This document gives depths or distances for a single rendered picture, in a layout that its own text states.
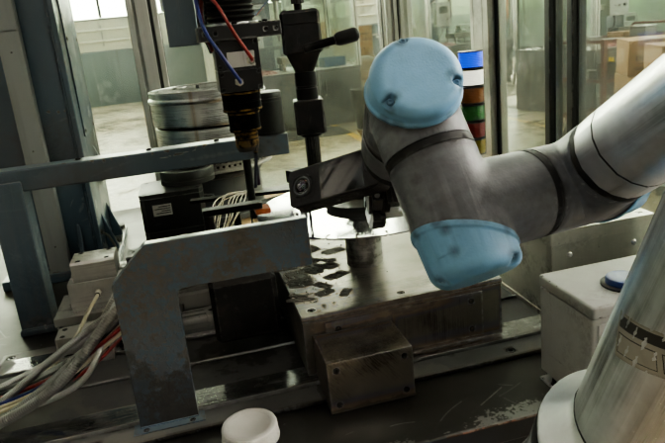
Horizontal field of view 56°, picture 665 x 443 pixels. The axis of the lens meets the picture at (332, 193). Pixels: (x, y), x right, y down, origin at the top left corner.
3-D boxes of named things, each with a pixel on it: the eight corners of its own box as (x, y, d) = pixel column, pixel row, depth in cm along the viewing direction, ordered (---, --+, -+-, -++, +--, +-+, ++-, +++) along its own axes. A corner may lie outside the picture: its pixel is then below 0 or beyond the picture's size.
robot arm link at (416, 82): (388, 138, 45) (351, 42, 48) (379, 188, 56) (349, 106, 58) (488, 108, 46) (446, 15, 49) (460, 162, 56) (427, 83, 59)
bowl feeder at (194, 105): (271, 194, 191) (256, 75, 182) (289, 221, 162) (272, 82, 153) (169, 210, 184) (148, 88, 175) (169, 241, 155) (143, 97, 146)
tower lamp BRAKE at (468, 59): (476, 65, 116) (475, 49, 115) (488, 66, 112) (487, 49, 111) (453, 68, 115) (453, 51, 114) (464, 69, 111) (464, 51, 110)
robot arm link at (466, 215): (584, 241, 47) (525, 116, 50) (458, 277, 43) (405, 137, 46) (527, 270, 54) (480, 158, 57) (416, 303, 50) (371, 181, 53)
